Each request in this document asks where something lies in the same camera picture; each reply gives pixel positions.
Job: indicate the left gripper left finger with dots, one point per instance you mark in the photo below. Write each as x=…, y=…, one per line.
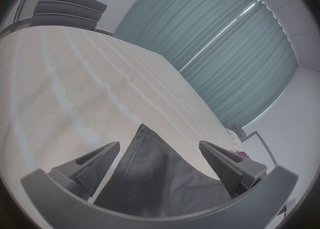
x=95, y=168

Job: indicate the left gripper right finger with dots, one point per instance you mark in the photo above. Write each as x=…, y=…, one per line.
x=230, y=168

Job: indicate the black T-shirt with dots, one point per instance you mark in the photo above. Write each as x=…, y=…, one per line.
x=155, y=173

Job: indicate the bed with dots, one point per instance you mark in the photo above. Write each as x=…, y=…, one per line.
x=75, y=78

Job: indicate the purple satin garment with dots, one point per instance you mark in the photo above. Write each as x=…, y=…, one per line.
x=243, y=154

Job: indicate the white printed pillow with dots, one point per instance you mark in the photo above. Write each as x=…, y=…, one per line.
x=233, y=140

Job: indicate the grey bedside table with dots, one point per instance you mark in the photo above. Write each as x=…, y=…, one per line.
x=235, y=129

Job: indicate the blue-green curtain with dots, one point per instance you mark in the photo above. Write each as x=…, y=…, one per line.
x=245, y=68
x=180, y=13

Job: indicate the black chest of drawers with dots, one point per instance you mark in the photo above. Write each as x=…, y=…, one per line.
x=67, y=8

